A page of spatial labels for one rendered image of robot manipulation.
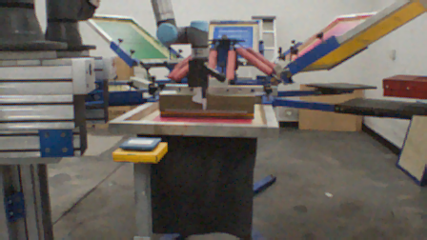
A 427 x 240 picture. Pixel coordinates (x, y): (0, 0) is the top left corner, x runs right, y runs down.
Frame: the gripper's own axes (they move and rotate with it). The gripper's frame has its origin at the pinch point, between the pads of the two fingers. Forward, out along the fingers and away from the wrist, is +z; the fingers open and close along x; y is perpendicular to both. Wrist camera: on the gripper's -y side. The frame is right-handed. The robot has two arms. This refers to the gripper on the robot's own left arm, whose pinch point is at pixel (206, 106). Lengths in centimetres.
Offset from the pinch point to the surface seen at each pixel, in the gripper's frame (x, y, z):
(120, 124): 33.1, 25.7, 1.1
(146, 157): 57, 10, 6
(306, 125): -423, -105, 93
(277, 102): -88, -36, 10
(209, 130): 33.1, -5.0, 3.0
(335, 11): -439, -149, -82
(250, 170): 23.5, -18.6, 20.0
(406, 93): -31, -94, -1
